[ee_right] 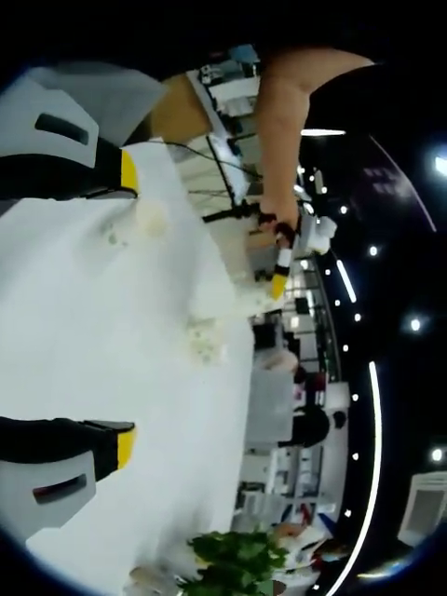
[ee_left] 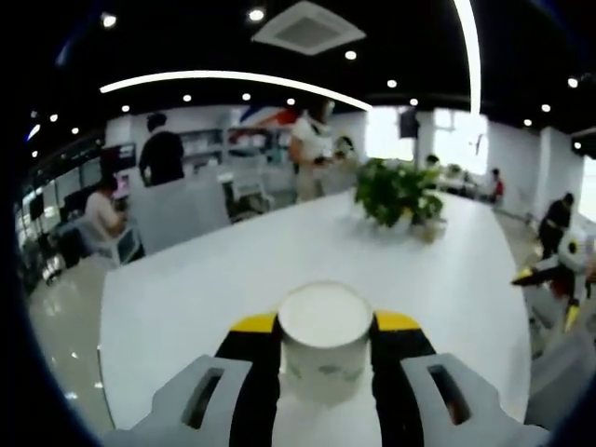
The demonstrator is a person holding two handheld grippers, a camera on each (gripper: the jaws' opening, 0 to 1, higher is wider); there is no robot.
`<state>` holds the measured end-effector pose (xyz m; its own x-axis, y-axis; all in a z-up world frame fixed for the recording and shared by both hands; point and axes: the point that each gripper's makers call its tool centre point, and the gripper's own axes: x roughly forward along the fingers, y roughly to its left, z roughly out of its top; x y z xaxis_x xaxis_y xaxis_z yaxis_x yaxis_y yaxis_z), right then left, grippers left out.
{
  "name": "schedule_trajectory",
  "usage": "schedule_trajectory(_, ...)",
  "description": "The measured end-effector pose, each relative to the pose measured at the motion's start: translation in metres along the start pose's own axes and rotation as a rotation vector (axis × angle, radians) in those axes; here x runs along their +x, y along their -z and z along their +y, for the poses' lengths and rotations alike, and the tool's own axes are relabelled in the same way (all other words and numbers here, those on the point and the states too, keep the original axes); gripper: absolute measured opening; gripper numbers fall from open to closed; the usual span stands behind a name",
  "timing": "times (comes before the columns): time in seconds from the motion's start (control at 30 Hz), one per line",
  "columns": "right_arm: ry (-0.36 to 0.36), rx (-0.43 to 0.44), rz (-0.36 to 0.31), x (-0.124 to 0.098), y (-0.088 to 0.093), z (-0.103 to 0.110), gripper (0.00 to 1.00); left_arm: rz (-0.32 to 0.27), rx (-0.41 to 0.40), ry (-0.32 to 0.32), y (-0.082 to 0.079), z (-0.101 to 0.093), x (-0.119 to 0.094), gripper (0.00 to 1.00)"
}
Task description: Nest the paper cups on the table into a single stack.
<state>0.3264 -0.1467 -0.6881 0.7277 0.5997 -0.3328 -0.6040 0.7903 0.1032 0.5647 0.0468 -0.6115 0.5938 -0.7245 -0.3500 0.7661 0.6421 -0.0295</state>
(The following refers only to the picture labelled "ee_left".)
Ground white table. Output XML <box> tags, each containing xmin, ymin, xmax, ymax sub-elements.
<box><xmin>98</xmin><ymin>188</ymin><xmax>535</xmax><ymax>447</ymax></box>

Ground hanging black monitor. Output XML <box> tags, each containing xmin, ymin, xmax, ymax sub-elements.
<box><xmin>399</xmin><ymin>107</ymin><xmax>419</xmax><ymax>139</ymax></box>

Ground storage shelves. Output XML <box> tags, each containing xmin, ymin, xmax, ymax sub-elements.
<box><xmin>179</xmin><ymin>125</ymin><xmax>297</xmax><ymax>169</ymax></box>

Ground ceiling air vent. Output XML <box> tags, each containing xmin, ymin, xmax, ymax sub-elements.
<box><xmin>251</xmin><ymin>0</ymin><xmax>367</xmax><ymax>56</ymax></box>

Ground green potted plant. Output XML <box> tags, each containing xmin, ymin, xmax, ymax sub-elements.
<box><xmin>354</xmin><ymin>156</ymin><xmax>446</xmax><ymax>230</ymax></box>

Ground white partition panel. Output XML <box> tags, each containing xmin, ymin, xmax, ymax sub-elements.
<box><xmin>128</xmin><ymin>174</ymin><xmax>234</xmax><ymax>255</ymax></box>

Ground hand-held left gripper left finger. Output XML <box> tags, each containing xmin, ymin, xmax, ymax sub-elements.
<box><xmin>102</xmin><ymin>312</ymin><xmax>281</xmax><ymax>447</ymax></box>

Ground round ceiling spotlights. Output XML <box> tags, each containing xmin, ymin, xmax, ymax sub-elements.
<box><xmin>30</xmin><ymin>7</ymin><xmax>583</xmax><ymax>159</ymax></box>

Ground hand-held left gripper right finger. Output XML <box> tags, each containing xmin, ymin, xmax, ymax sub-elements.
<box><xmin>372</xmin><ymin>309</ymin><xmax>550</xmax><ymax>447</ymax></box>

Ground small beige jar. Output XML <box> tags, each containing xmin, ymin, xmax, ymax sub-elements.
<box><xmin>416</xmin><ymin>222</ymin><xmax>443</xmax><ymax>244</ymax></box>

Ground white office chair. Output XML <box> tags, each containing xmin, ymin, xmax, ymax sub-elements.
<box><xmin>227</xmin><ymin>179</ymin><xmax>276</xmax><ymax>220</ymax></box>

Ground white paper cup green print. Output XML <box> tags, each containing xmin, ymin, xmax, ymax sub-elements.
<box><xmin>278</xmin><ymin>280</ymin><xmax>376</xmax><ymax>405</ymax></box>

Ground curved ceiling strip light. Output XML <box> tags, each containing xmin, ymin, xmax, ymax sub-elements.
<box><xmin>99</xmin><ymin>69</ymin><xmax>373</xmax><ymax>113</ymax></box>
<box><xmin>454</xmin><ymin>0</ymin><xmax>483</xmax><ymax>115</ymax></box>

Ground wall screen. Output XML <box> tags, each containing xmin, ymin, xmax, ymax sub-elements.
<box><xmin>100</xmin><ymin>143</ymin><xmax>137</xmax><ymax>169</ymax></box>

